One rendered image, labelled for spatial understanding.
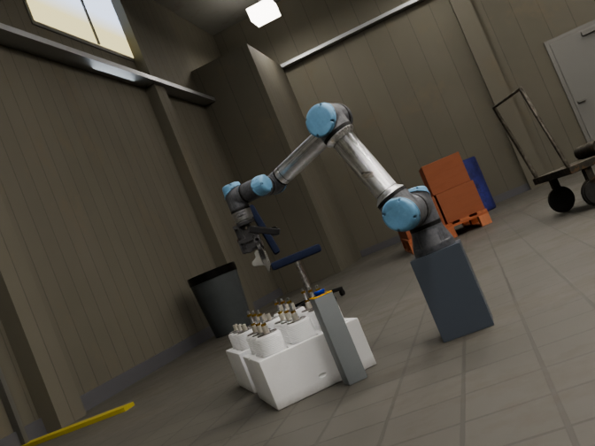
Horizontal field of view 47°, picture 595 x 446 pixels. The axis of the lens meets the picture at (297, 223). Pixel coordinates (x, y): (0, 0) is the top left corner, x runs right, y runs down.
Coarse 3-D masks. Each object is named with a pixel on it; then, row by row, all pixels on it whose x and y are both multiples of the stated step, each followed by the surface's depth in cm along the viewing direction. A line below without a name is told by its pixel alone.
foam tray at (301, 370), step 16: (352, 320) 242; (320, 336) 239; (352, 336) 241; (288, 352) 236; (304, 352) 237; (320, 352) 238; (368, 352) 242; (256, 368) 245; (272, 368) 234; (288, 368) 235; (304, 368) 236; (320, 368) 237; (336, 368) 239; (256, 384) 262; (272, 384) 233; (288, 384) 234; (304, 384) 235; (320, 384) 236; (272, 400) 237; (288, 400) 233
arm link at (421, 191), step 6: (420, 186) 236; (414, 192) 234; (420, 192) 235; (426, 192) 236; (426, 198) 234; (426, 204) 231; (432, 204) 236; (432, 210) 235; (432, 216) 235; (438, 216) 237; (426, 222) 234
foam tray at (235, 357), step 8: (232, 352) 302; (240, 352) 287; (248, 352) 286; (232, 360) 312; (240, 360) 287; (240, 368) 296; (240, 376) 306; (248, 376) 285; (240, 384) 317; (248, 384) 291; (256, 392) 285
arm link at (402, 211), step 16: (320, 112) 230; (336, 112) 231; (320, 128) 230; (336, 128) 229; (352, 128) 234; (336, 144) 231; (352, 144) 229; (352, 160) 229; (368, 160) 228; (368, 176) 227; (384, 176) 227; (384, 192) 225; (400, 192) 224; (384, 208) 223; (400, 208) 221; (416, 208) 222; (400, 224) 223; (416, 224) 225
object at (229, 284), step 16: (208, 272) 680; (224, 272) 685; (192, 288) 694; (208, 288) 681; (224, 288) 683; (240, 288) 698; (208, 304) 685; (224, 304) 682; (240, 304) 690; (208, 320) 694; (224, 320) 682; (240, 320) 686
